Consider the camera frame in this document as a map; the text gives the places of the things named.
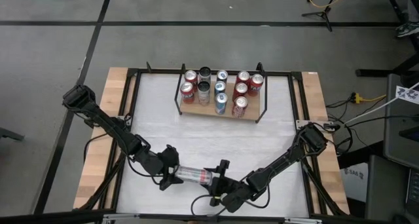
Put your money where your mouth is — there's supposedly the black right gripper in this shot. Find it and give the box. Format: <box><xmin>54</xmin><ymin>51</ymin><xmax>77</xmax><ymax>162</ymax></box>
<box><xmin>204</xmin><ymin>159</ymin><xmax>259</xmax><ymax>214</ymax></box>

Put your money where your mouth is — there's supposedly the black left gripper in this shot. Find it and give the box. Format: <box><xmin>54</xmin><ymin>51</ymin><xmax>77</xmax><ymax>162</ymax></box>
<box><xmin>153</xmin><ymin>144</ymin><xmax>184</xmax><ymax>191</ymax></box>

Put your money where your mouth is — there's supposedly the red Fanta strawberry can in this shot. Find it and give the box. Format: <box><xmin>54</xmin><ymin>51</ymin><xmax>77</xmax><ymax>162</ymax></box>
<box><xmin>183</xmin><ymin>69</ymin><xmax>199</xmax><ymax>87</ymax></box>
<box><xmin>179</xmin><ymin>81</ymin><xmax>196</xmax><ymax>105</ymax></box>
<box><xmin>247</xmin><ymin>73</ymin><xmax>264</xmax><ymax>97</ymax></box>

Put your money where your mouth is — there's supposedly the light blue Red Bull can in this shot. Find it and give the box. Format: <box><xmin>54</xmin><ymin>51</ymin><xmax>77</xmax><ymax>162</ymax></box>
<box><xmin>214</xmin><ymin>92</ymin><xmax>229</xmax><ymax>115</ymax></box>
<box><xmin>215</xmin><ymin>69</ymin><xmax>229</xmax><ymax>84</ymax></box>

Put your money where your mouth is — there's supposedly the red Coca-Cola can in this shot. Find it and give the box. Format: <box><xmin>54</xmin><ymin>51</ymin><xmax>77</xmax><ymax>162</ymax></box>
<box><xmin>231</xmin><ymin>96</ymin><xmax>249</xmax><ymax>119</ymax></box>

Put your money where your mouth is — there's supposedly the blue silver Red Bull can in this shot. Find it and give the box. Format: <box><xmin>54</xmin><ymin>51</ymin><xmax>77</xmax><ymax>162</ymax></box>
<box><xmin>213</xmin><ymin>81</ymin><xmax>227</xmax><ymax>97</ymax></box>

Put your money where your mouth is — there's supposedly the red and black soda can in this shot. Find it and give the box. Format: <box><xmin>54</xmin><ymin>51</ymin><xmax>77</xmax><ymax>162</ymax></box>
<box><xmin>236</xmin><ymin>70</ymin><xmax>251</xmax><ymax>87</ymax></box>
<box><xmin>232</xmin><ymin>82</ymin><xmax>249</xmax><ymax>102</ymax></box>

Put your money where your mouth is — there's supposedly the white glossy table mat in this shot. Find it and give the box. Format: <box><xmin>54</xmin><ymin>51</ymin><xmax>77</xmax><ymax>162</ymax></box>
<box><xmin>116</xmin><ymin>73</ymin><xmax>310</xmax><ymax>218</ymax></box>

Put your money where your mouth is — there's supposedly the white printed box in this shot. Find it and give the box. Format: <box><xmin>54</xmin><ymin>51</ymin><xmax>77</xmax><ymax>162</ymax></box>
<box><xmin>340</xmin><ymin>166</ymin><xmax>369</xmax><ymax>204</ymax></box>

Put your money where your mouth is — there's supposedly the yellow power plug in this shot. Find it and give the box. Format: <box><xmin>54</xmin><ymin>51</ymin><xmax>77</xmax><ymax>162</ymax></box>
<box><xmin>352</xmin><ymin>92</ymin><xmax>387</xmax><ymax>105</ymax></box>

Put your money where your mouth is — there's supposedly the black stand foot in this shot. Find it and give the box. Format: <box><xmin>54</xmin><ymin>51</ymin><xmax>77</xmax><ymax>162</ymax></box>
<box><xmin>0</xmin><ymin>127</ymin><xmax>26</xmax><ymax>142</ymax></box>

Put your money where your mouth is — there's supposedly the dark cabinet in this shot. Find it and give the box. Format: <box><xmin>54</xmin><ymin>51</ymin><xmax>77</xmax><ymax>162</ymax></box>
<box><xmin>365</xmin><ymin>155</ymin><xmax>419</xmax><ymax>224</ymax></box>

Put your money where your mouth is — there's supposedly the grey cabinet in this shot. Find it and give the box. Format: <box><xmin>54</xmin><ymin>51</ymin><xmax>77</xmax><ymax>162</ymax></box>
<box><xmin>382</xmin><ymin>73</ymin><xmax>419</xmax><ymax>168</ymax></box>

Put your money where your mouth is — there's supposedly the black desk leg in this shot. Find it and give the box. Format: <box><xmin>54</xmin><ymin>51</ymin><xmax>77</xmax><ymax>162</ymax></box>
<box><xmin>355</xmin><ymin>53</ymin><xmax>419</xmax><ymax>78</ymax></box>

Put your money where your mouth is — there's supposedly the black tripod stand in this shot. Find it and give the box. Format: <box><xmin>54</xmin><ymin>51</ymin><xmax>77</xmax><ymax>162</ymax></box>
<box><xmin>301</xmin><ymin>0</ymin><xmax>341</xmax><ymax>32</ymax></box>

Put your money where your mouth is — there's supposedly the white printed label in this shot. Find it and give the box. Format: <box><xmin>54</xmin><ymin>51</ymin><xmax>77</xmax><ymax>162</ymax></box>
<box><xmin>394</xmin><ymin>84</ymin><xmax>419</xmax><ymax>105</ymax></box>

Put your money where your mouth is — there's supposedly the person's shoe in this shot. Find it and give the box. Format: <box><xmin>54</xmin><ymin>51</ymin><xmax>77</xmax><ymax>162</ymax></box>
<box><xmin>395</xmin><ymin>20</ymin><xmax>419</xmax><ymax>38</ymax></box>

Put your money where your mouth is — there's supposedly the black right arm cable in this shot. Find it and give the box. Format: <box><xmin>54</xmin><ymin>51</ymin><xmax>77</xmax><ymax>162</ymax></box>
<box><xmin>190</xmin><ymin>193</ymin><xmax>230</xmax><ymax>217</ymax></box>

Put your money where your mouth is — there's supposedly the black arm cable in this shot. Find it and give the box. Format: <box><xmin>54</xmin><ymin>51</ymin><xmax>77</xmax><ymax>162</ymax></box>
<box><xmin>126</xmin><ymin>157</ymin><xmax>164</xmax><ymax>186</ymax></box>
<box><xmin>190</xmin><ymin>193</ymin><xmax>230</xmax><ymax>217</ymax></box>

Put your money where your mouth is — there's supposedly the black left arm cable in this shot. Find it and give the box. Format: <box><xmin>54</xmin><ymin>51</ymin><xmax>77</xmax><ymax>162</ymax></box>
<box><xmin>126</xmin><ymin>157</ymin><xmax>164</xmax><ymax>186</ymax></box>

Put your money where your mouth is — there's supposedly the wooden shelf with black frame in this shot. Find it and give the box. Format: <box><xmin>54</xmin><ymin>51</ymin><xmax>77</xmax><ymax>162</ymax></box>
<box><xmin>173</xmin><ymin>62</ymin><xmax>268</xmax><ymax>124</ymax></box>

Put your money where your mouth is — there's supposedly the black aluminium table frame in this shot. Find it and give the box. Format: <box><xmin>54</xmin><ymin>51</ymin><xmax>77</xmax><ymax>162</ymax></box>
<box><xmin>73</xmin><ymin>66</ymin><xmax>350</xmax><ymax>224</ymax></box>

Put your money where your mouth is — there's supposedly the white cable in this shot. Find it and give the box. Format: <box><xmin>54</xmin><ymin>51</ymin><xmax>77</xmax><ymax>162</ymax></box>
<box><xmin>343</xmin><ymin>81</ymin><xmax>419</xmax><ymax>125</ymax></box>

